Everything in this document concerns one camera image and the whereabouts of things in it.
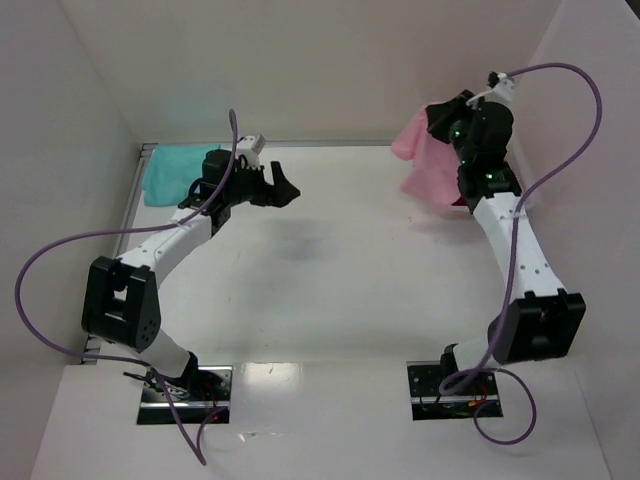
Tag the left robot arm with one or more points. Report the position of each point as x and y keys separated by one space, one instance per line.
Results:
x=121 y=304

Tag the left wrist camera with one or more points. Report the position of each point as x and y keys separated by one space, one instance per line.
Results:
x=249 y=148

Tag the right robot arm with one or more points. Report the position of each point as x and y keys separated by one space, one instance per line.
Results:
x=539 y=318

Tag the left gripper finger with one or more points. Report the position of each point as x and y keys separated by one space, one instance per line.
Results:
x=258 y=177
x=282 y=191

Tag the white plastic basket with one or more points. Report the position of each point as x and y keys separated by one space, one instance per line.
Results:
x=513 y=175

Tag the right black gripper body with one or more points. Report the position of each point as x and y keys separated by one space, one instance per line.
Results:
x=451 y=116

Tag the red t shirt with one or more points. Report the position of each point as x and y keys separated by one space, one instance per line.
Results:
x=459 y=203

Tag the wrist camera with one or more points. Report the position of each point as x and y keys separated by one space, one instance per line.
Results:
x=501 y=86
x=249 y=148

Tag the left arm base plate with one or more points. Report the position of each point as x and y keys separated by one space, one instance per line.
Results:
x=211 y=397

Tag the teal folded t shirt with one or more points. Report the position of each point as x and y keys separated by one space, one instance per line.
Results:
x=171 y=171

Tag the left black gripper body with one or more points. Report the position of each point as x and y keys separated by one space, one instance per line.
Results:
x=265 y=185

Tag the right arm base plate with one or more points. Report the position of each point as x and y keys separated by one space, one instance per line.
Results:
x=427 y=403

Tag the pink t shirt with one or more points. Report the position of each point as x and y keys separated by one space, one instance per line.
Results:
x=432 y=178

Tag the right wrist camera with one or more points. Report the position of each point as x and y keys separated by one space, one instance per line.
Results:
x=501 y=86

